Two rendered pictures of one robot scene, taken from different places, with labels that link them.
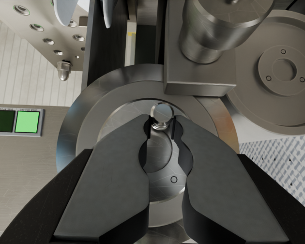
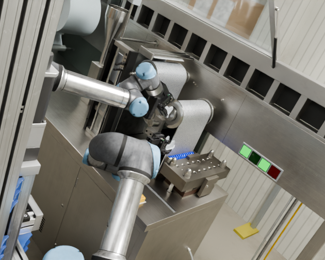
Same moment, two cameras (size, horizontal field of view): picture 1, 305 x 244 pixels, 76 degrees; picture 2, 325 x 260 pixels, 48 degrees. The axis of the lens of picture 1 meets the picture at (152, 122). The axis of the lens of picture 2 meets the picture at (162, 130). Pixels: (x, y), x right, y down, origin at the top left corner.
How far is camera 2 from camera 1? 1.66 m
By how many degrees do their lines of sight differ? 36
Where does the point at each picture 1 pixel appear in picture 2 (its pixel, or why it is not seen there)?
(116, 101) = (172, 123)
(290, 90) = not seen: hidden behind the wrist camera
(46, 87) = not seen: outside the picture
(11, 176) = (261, 132)
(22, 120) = (246, 152)
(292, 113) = not seen: hidden behind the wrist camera
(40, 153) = (247, 134)
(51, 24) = (198, 166)
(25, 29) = (209, 172)
